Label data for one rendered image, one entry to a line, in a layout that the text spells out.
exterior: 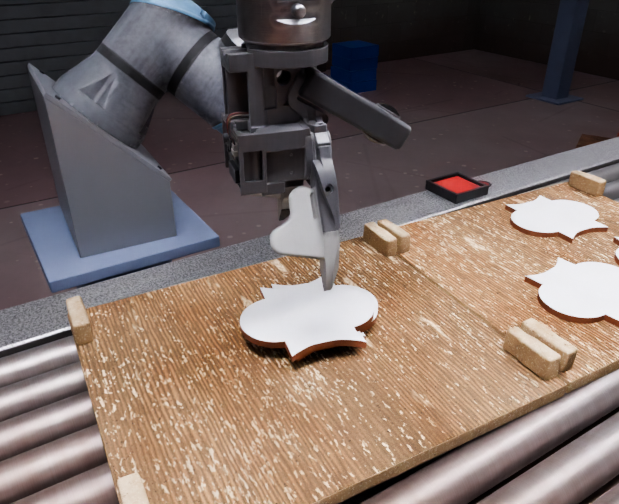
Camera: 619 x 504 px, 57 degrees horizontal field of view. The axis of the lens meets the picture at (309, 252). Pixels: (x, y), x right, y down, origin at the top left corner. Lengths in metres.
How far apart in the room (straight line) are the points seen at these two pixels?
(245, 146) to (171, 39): 0.46
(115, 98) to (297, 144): 0.47
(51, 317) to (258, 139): 0.38
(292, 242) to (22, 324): 0.38
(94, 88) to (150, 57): 0.09
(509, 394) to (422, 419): 0.09
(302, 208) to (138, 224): 0.50
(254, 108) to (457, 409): 0.32
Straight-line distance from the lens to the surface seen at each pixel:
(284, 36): 0.46
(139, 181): 0.92
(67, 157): 0.89
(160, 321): 0.66
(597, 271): 0.80
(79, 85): 0.92
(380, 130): 0.52
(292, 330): 0.59
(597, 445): 0.59
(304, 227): 0.49
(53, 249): 1.00
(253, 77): 0.48
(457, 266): 0.77
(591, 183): 1.04
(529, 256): 0.82
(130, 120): 0.92
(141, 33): 0.92
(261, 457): 0.51
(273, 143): 0.48
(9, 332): 0.75
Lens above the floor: 1.32
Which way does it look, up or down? 30 degrees down
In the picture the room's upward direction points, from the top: straight up
